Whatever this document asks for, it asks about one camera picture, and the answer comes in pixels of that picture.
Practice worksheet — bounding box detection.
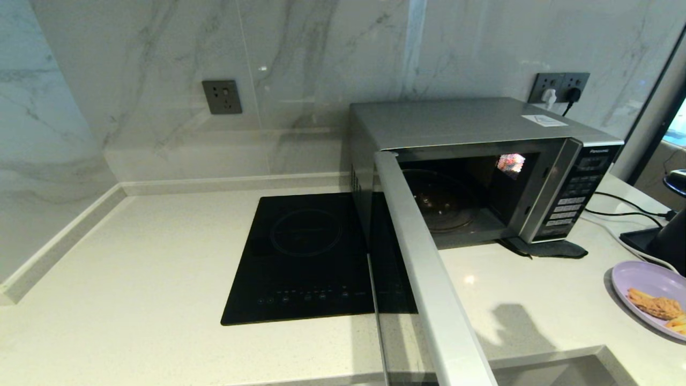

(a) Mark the black glass microwave door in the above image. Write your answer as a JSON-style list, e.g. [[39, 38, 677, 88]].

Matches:
[[367, 150, 499, 386]]

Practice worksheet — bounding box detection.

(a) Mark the purple plate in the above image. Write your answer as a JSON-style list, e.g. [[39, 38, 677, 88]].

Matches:
[[612, 261, 686, 342]]

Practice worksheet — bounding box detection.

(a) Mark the silver microwave oven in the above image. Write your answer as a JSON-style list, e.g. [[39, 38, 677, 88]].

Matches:
[[348, 98, 625, 251]]

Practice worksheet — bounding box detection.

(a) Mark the black pad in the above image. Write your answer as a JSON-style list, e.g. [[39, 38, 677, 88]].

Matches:
[[498, 237, 589, 260]]

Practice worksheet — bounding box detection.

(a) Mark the black induction cooktop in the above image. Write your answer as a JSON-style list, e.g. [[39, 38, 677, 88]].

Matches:
[[220, 192, 419, 326]]

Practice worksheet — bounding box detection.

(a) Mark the white paper sticker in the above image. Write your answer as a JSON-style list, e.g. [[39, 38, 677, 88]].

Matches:
[[521, 114, 569, 128]]

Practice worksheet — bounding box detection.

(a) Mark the flat black appliance base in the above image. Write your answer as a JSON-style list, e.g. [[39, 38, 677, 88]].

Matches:
[[620, 227, 665, 254]]

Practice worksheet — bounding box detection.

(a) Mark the brown fried chicken piece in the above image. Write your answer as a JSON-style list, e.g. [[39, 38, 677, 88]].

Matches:
[[627, 288, 684, 321]]

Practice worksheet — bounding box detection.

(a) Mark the black round stool seat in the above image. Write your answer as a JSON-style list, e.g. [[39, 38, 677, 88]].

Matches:
[[663, 169, 686, 198]]

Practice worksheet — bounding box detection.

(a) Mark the grey wall socket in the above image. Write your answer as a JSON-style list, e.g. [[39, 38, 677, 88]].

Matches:
[[561, 72, 591, 103], [528, 73, 563, 105], [202, 79, 243, 115]]

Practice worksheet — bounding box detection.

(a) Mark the thin black cable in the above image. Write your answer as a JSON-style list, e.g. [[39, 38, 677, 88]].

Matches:
[[584, 209, 664, 229], [594, 191, 677, 220]]

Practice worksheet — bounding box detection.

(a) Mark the dark door frame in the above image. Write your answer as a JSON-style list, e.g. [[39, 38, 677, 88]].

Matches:
[[611, 21, 686, 185]]

